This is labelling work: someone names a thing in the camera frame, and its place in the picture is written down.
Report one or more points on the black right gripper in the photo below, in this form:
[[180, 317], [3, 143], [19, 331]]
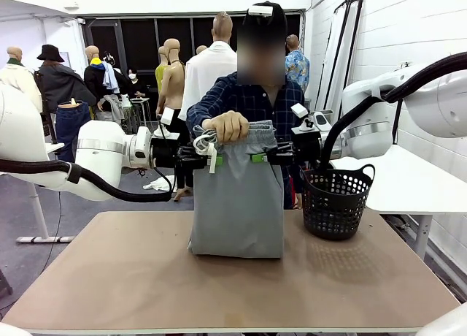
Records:
[[306, 148]]

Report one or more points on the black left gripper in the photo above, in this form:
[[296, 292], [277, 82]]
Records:
[[164, 153]]

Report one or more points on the grey training pants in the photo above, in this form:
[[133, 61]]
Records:
[[237, 212]]

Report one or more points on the black perforated laundry basket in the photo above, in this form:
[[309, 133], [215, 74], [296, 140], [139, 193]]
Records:
[[335, 212]]

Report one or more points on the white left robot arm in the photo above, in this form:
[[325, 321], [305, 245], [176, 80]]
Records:
[[102, 146]]

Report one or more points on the person's right plaid forearm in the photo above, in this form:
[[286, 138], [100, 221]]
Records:
[[204, 111]]

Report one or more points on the bare mannequin in black pants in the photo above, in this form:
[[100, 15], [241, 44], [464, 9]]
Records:
[[175, 91]]

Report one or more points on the person's right hand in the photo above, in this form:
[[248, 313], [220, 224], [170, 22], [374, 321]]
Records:
[[230, 128]]

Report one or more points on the white cloth on floor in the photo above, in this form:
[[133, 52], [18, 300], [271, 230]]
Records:
[[157, 184]]

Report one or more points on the person in plaid shirt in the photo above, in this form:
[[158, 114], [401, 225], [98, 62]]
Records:
[[255, 98]]

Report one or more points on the tall mannequin in white shirt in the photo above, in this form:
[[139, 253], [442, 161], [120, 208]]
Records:
[[204, 73]]

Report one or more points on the white background work table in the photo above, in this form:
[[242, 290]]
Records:
[[140, 101]]

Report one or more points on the figure in blue floral shirt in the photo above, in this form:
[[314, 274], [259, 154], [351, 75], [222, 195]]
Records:
[[297, 71]]

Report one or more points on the mannequin in yellow top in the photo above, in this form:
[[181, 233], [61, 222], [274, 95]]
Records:
[[160, 73]]

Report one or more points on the person with face mask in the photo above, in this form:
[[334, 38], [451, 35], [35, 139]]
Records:
[[135, 85]]

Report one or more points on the mannequin in light jeans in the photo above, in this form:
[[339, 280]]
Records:
[[113, 107]]

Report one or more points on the bare mannequin head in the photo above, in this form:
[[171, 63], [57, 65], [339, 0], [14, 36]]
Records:
[[201, 50]]

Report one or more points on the black tripod stand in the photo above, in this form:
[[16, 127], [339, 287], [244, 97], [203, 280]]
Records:
[[397, 124]]

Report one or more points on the mannequin with yellow collar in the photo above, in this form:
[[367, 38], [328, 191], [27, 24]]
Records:
[[95, 78]]

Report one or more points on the dark blue jeans mannequin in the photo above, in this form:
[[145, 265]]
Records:
[[69, 128]]

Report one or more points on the black cap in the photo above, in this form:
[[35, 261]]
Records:
[[279, 16]]

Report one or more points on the mannequin in dark jacket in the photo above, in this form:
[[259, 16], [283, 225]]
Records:
[[62, 84]]

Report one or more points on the black bucket hat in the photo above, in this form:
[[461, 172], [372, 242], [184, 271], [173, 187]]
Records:
[[50, 53]]

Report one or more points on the mannequin in cream jacket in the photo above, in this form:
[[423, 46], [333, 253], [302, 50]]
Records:
[[18, 78]]

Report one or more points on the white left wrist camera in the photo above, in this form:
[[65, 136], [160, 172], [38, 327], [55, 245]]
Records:
[[168, 116]]

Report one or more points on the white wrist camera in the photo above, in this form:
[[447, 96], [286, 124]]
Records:
[[300, 110], [168, 116]]

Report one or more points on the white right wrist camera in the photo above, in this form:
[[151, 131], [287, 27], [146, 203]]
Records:
[[300, 110]]

